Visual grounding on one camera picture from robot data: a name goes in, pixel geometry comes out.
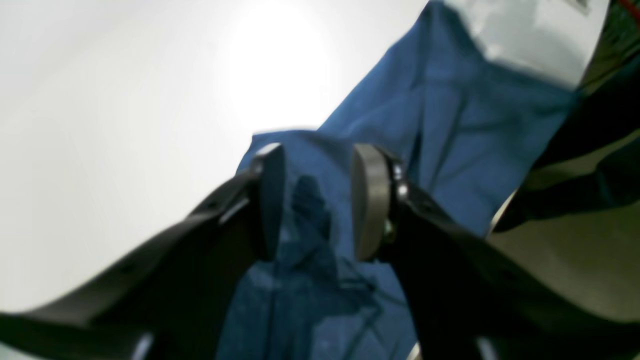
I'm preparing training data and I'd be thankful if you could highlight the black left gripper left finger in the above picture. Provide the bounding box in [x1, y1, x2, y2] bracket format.
[1, 143, 286, 360]

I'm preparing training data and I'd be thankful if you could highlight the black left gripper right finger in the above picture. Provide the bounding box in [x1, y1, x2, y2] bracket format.
[350, 144, 640, 360]

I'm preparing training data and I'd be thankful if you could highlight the blue T-shirt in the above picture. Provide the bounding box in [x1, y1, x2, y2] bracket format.
[215, 0, 585, 360]

